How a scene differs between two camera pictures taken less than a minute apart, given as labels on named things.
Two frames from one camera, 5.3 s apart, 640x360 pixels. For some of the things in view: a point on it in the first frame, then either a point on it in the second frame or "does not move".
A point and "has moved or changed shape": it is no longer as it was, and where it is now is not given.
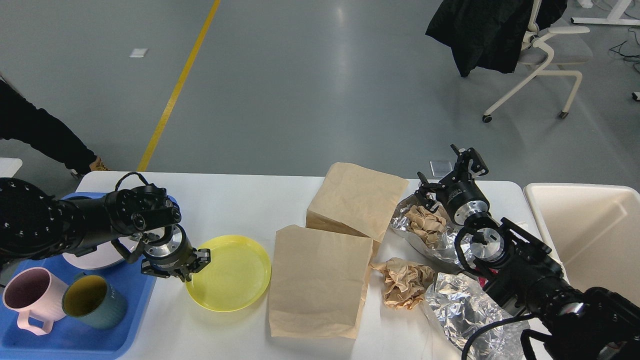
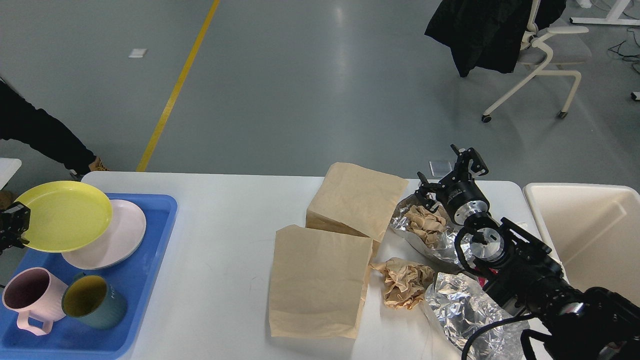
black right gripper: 453,195 does not move
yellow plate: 238,275 has moved or changed shape
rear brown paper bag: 353,200 does not move
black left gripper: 176,251 → 15,220
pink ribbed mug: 35,289 does not move
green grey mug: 90,298 does not move
